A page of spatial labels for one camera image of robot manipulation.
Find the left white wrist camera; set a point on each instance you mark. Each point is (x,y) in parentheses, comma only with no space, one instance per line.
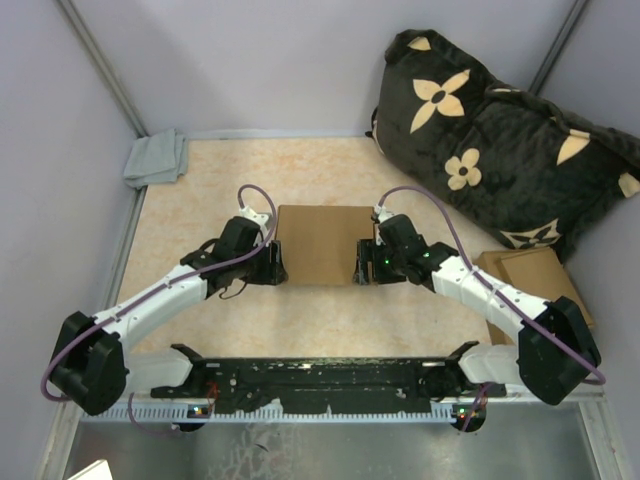
(263,220)

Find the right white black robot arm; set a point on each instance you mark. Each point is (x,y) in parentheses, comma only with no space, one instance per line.
(552,350)

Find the folded grey cloth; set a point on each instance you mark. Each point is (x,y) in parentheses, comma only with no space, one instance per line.
(158,159)

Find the aluminium front rail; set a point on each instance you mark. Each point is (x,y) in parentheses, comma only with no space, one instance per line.
(315,386)

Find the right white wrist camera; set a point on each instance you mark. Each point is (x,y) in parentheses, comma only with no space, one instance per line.
(380,215)

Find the upper folded cardboard box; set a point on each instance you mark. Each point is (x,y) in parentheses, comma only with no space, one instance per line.
(540,273)

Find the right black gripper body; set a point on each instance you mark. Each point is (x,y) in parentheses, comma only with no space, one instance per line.
(388,264)

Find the white paper corner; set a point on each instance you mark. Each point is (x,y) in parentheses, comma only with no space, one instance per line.
(98,470)

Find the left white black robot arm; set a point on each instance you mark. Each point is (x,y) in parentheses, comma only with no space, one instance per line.
(145,310)

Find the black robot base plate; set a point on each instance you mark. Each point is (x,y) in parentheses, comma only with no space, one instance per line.
(346,387)

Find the brown cardboard box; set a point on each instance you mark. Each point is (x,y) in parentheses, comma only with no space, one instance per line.
(319,243)

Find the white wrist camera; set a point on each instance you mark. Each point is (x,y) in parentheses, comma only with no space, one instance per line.
(263,220)
(380,215)

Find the black plush flower-pattern bag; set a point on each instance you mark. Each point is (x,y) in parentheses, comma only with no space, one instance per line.
(524,170)

